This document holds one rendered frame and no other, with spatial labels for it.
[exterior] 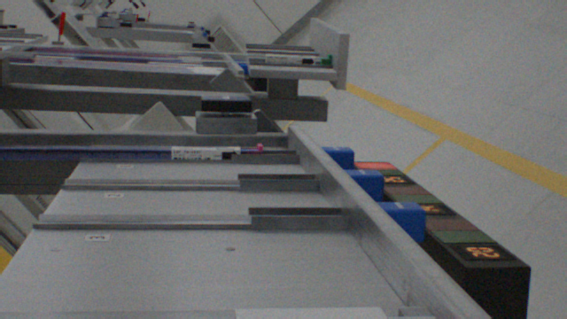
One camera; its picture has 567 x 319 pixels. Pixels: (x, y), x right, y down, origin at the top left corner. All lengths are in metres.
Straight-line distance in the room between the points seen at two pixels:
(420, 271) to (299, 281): 0.07
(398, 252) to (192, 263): 0.11
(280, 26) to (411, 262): 7.91
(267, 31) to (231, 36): 0.37
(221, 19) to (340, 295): 7.85
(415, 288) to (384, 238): 0.06
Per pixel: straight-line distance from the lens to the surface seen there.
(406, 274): 0.38
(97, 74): 1.57
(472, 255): 0.50
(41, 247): 0.46
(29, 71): 1.59
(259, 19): 8.23
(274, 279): 0.41
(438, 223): 0.57
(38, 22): 5.19
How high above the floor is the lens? 0.88
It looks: 12 degrees down
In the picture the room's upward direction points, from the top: 41 degrees counter-clockwise
